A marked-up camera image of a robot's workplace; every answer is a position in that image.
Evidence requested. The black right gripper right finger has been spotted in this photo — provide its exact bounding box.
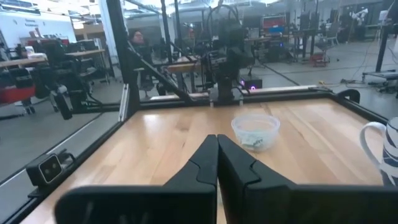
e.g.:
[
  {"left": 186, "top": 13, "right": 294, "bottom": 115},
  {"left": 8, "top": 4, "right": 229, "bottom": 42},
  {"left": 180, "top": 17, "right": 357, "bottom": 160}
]
[{"left": 216, "top": 133, "right": 398, "bottom": 224}]

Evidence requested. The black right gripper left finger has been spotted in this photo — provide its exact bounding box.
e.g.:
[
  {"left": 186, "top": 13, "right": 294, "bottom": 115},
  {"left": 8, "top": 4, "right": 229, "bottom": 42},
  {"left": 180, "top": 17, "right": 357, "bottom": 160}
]
[{"left": 54, "top": 133, "right": 220, "bottom": 224}]

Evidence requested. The green white sweetener packet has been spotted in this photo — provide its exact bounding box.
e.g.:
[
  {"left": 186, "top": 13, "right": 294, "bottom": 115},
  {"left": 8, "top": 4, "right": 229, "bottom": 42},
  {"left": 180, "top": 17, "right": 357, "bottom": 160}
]
[{"left": 241, "top": 134, "right": 265, "bottom": 149}]

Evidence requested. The black box purple light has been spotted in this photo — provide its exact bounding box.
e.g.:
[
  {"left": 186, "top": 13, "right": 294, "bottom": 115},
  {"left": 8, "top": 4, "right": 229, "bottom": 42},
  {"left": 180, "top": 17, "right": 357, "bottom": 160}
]
[{"left": 239, "top": 75, "right": 264, "bottom": 91}]

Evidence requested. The wooden workbench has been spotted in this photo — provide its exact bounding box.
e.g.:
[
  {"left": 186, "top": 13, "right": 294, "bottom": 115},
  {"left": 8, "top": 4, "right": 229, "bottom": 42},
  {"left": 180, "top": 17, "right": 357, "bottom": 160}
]
[
  {"left": 167, "top": 55, "right": 203, "bottom": 74},
  {"left": 0, "top": 49, "right": 106, "bottom": 68}
]

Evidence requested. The clear plastic bowl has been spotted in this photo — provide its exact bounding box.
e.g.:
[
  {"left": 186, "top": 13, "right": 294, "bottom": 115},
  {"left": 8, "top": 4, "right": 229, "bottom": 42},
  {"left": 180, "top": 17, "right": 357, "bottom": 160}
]
[{"left": 231, "top": 113, "right": 281, "bottom": 152}]

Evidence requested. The small red cart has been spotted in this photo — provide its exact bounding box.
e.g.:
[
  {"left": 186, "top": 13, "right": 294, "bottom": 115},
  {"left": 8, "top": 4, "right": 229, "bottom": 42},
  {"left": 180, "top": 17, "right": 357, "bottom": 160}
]
[{"left": 310, "top": 51, "right": 329, "bottom": 68}]

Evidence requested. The person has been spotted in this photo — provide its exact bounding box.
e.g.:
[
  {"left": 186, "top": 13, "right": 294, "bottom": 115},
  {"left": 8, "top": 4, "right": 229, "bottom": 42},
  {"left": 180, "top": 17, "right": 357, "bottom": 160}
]
[{"left": 127, "top": 29, "right": 156, "bottom": 91}]

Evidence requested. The white blue striped mug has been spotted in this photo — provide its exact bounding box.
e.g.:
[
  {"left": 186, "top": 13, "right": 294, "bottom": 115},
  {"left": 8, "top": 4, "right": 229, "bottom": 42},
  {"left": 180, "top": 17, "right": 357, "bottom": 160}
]
[{"left": 359, "top": 116, "right": 398, "bottom": 187}]

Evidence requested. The black office chair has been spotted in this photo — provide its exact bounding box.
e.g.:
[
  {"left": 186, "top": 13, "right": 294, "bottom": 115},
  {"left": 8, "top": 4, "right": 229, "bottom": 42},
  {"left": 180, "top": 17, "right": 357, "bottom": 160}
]
[{"left": 40, "top": 40, "right": 94, "bottom": 110}]

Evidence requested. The black aluminium table frame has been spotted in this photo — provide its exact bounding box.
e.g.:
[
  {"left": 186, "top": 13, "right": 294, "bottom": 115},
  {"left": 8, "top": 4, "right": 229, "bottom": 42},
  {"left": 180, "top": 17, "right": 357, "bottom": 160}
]
[{"left": 0, "top": 0, "right": 389, "bottom": 224}]

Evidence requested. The silver aluminium rail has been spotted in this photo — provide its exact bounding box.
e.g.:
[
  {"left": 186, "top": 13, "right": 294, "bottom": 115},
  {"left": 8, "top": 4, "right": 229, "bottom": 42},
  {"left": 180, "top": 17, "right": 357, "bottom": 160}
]
[{"left": 119, "top": 83, "right": 131, "bottom": 123}]

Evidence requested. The black frame hook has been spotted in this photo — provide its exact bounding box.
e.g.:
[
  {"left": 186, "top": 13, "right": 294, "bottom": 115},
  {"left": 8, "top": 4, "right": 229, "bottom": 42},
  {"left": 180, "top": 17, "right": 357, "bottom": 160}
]
[{"left": 337, "top": 88, "right": 361, "bottom": 105}]

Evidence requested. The black table-level camera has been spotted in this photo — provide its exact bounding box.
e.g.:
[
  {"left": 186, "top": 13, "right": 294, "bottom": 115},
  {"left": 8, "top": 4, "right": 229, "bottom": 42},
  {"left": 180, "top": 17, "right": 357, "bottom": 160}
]
[{"left": 26, "top": 153, "right": 75, "bottom": 198}]

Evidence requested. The black stand post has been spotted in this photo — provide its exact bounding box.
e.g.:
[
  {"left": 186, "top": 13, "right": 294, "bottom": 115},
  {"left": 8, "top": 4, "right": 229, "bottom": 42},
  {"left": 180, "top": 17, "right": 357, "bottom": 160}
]
[{"left": 362, "top": 23, "right": 398, "bottom": 82}]

